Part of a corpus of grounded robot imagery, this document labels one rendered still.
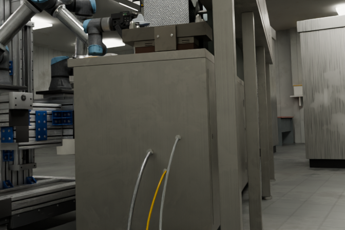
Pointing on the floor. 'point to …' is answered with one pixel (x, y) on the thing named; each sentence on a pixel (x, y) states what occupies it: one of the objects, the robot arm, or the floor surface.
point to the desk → (285, 130)
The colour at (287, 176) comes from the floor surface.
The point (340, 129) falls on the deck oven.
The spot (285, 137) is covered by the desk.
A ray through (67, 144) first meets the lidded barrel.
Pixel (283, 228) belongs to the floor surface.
